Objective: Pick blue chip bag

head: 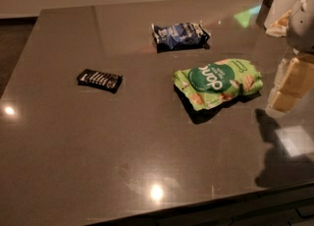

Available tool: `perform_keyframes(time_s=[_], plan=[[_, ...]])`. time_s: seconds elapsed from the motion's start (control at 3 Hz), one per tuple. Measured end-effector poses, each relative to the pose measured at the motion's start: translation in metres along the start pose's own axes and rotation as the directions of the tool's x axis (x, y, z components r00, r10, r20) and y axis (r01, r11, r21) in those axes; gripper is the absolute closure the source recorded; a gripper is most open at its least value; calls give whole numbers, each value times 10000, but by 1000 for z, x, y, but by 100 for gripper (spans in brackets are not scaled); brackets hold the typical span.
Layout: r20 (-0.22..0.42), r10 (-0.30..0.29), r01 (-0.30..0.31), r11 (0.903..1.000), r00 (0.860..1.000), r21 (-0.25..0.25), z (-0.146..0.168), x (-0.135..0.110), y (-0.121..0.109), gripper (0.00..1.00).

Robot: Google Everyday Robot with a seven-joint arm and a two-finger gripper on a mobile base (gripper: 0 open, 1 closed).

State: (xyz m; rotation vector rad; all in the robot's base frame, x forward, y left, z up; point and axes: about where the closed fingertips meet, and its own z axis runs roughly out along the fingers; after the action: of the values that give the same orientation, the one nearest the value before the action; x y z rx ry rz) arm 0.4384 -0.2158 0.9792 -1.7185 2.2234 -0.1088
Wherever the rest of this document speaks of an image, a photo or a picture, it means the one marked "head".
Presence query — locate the green snack bag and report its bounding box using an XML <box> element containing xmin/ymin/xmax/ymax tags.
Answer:
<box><xmin>173</xmin><ymin>59</ymin><xmax>263</xmax><ymax>111</ymax></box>

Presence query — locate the black candy bar wrapper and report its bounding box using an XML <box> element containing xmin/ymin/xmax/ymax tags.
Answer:
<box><xmin>77</xmin><ymin>69</ymin><xmax>123</xmax><ymax>93</ymax></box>

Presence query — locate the blue chip bag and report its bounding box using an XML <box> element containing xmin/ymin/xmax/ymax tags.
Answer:
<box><xmin>151</xmin><ymin>23</ymin><xmax>211</xmax><ymax>52</ymax></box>

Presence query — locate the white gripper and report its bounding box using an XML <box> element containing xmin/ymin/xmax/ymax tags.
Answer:
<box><xmin>270</xmin><ymin>0</ymin><xmax>314</xmax><ymax>113</ymax></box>

